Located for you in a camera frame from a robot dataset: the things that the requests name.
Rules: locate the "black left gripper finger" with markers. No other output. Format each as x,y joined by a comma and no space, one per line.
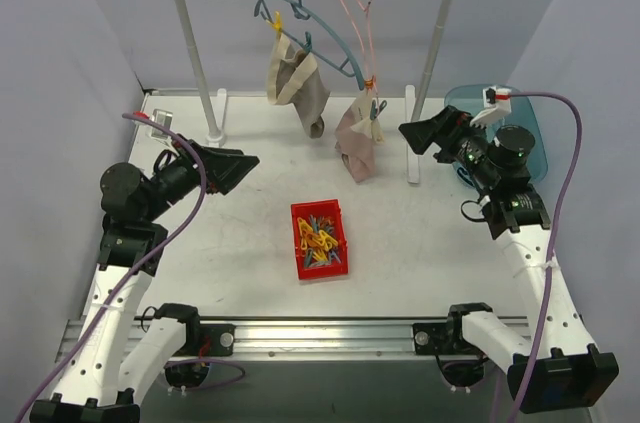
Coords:
224,178
218,156

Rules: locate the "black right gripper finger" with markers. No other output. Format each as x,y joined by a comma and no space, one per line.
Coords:
421,135
445,119

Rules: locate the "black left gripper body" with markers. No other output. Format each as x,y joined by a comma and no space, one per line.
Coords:
204,171

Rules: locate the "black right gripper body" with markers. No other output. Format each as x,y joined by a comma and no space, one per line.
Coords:
451,133

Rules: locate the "teal clothespin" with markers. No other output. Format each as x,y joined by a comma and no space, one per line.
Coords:
377,107

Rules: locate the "pink cream underwear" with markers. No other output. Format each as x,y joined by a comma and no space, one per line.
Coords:
356,137

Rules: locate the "grey beige underwear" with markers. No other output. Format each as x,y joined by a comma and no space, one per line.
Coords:
293,78

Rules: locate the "blue clothespin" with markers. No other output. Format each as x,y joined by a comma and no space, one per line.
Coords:
308,44

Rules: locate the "yellow clothespin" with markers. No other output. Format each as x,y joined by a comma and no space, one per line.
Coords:
276,23

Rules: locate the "pink wire hanger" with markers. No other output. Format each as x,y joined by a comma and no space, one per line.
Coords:
367,50

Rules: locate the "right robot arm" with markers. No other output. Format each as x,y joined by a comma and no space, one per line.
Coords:
560,367

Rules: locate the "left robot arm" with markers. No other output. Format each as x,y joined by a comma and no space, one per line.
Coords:
99,381

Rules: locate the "pile of coloured clothespins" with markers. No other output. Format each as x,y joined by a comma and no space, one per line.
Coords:
318,242

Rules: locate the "red plastic bin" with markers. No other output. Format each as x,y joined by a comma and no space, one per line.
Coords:
332,209

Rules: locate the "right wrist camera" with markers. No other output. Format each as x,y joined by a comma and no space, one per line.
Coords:
496,106

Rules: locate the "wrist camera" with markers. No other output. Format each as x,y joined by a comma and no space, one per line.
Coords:
162,118
496,106

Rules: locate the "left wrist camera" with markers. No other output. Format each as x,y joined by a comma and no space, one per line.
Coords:
162,118

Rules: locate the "aluminium rail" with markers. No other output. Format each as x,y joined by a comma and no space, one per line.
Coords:
334,339

